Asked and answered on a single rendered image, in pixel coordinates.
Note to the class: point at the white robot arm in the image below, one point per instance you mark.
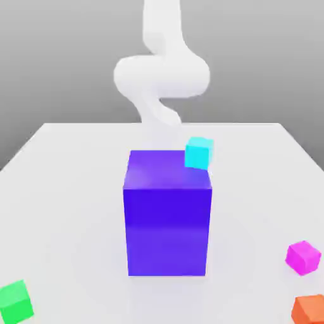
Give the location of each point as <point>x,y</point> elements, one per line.
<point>162,76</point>

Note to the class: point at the small cyan cube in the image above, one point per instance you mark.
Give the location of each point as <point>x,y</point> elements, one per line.
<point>198,154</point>

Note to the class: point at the small magenta cube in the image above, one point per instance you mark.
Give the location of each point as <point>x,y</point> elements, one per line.
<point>303,258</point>

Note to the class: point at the small green cube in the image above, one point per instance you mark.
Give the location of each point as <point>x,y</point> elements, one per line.
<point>15,302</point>

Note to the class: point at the small orange cube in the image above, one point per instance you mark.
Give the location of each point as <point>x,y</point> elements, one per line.
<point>310,310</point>

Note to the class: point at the large purple box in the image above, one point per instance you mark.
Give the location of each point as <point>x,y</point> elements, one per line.
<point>167,227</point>

